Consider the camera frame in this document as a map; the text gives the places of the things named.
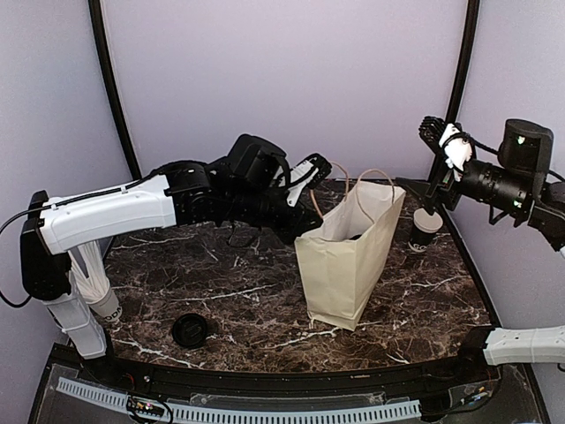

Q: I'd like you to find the cream paper bag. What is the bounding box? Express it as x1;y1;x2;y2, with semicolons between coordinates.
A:
295;169;405;331

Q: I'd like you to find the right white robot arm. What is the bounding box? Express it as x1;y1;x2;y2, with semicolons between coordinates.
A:
396;159;564;383

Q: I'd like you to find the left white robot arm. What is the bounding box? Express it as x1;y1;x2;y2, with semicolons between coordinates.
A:
19;155;332;385

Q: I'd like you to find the black plastic cup lid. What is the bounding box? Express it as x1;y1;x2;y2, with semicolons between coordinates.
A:
171;313;208;350

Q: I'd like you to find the white cup with straws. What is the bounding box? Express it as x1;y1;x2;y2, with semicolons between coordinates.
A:
70;240;122;322

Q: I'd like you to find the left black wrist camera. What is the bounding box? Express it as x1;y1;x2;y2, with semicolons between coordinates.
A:
227;133;290;191

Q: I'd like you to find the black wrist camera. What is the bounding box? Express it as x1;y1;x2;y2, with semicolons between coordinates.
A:
227;133;290;191
497;118;554;188

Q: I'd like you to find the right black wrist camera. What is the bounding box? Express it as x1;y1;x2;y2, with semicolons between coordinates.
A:
497;118;554;188

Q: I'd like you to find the right black frame post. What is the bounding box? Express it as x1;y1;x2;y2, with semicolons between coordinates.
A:
445;0;480;123

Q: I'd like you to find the black frame post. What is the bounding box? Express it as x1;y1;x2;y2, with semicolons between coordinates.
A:
445;0;480;123
87;0;141;179

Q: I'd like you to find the white slotted cable duct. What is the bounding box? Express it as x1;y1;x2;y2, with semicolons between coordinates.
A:
56;377;422;423

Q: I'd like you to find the left black frame post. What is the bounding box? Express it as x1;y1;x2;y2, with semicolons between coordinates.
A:
87;0;141;179

